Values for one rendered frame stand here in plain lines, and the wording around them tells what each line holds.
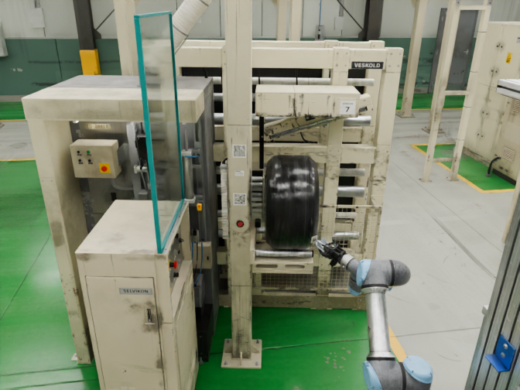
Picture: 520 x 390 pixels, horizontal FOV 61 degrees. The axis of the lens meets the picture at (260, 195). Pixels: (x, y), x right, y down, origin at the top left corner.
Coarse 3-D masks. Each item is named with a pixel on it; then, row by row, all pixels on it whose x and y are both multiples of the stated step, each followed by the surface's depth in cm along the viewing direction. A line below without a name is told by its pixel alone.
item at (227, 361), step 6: (228, 342) 317; (252, 342) 318; (258, 342) 317; (258, 348) 312; (228, 354) 306; (252, 354) 307; (258, 354) 307; (222, 360) 302; (228, 360) 302; (234, 360) 302; (246, 360) 302; (252, 360) 302; (258, 360) 302; (222, 366) 297; (228, 366) 297; (234, 366) 297; (240, 366) 297; (246, 366) 297; (252, 366) 297; (258, 366) 297
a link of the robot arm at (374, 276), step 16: (368, 272) 189; (384, 272) 189; (368, 288) 188; (384, 288) 187; (368, 304) 187; (384, 304) 186; (368, 320) 186; (384, 320) 183; (368, 336) 185; (384, 336) 181; (384, 352) 178; (368, 368) 175; (384, 368) 174; (400, 368) 175; (368, 384) 176; (384, 384) 173; (400, 384) 173
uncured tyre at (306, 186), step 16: (272, 160) 251; (288, 160) 248; (304, 160) 248; (272, 176) 240; (288, 176) 239; (304, 176) 239; (272, 192) 237; (288, 192) 236; (304, 192) 235; (272, 208) 236; (288, 208) 235; (304, 208) 235; (272, 224) 239; (288, 224) 238; (304, 224) 237; (272, 240) 246; (288, 240) 244; (304, 240) 244
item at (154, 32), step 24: (144, 24) 160; (168, 24) 197; (144, 48) 160; (168, 48) 198; (144, 72) 159; (168, 72) 199; (144, 96) 162; (168, 96) 199; (144, 120) 166; (168, 120) 200; (168, 144) 201; (168, 168) 202; (168, 192) 203; (168, 216) 204
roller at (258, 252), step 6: (258, 252) 259; (264, 252) 259; (270, 252) 259; (276, 252) 259; (282, 252) 259; (288, 252) 259; (294, 252) 259; (300, 252) 259; (306, 252) 259; (312, 252) 259
